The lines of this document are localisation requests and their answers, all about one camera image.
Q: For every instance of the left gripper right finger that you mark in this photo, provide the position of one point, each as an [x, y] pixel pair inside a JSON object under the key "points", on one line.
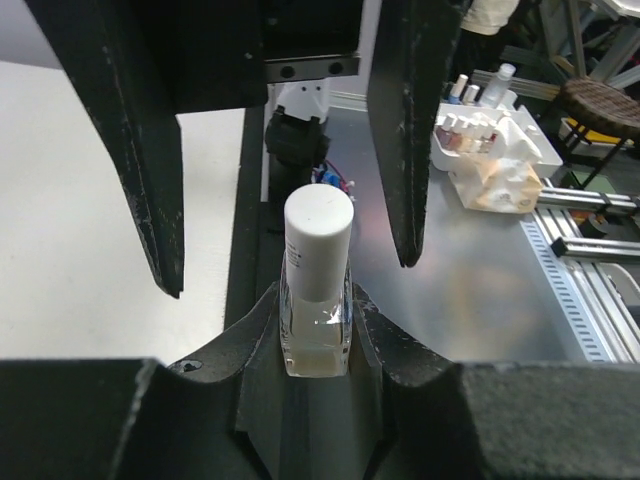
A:
{"points": [[496, 420]]}

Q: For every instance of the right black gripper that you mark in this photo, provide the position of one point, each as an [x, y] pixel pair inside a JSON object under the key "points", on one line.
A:
{"points": [[211, 55]]}

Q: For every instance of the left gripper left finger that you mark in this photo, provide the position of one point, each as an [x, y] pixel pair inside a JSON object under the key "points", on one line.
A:
{"points": [[209, 416]]}

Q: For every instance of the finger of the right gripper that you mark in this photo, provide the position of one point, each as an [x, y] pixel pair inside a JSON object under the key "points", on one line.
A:
{"points": [[414, 47]]}

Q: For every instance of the clear nail polish bottle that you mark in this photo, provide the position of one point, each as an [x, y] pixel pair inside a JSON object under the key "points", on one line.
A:
{"points": [[315, 337]]}

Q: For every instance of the clear plastic bottle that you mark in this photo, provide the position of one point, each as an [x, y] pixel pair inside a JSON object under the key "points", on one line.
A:
{"points": [[497, 86]]}

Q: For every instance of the white tray of bottles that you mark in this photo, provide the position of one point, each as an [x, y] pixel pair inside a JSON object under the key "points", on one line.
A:
{"points": [[468, 130]]}

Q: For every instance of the crumpled tissue pack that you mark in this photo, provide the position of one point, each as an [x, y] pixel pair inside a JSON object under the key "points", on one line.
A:
{"points": [[502, 179]]}

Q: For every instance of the round wicker stool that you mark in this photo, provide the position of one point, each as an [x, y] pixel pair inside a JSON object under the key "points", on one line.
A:
{"points": [[596, 106]]}

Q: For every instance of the right white cable duct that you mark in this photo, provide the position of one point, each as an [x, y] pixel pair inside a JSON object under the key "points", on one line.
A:
{"points": [[577, 326]]}

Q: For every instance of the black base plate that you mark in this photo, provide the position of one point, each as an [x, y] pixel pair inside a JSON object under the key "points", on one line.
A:
{"points": [[256, 248]]}

